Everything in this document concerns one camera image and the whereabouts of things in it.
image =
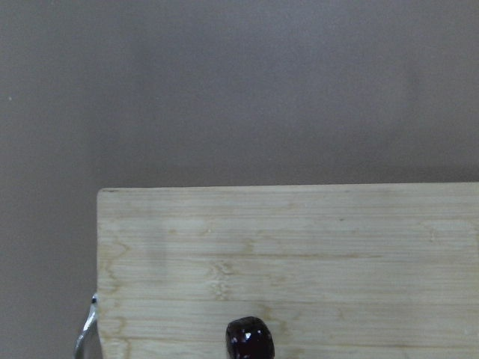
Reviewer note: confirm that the dark red cherry pair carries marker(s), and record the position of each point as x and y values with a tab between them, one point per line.
249	338

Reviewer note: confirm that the bamboo cutting board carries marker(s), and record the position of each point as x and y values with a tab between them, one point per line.
335	271

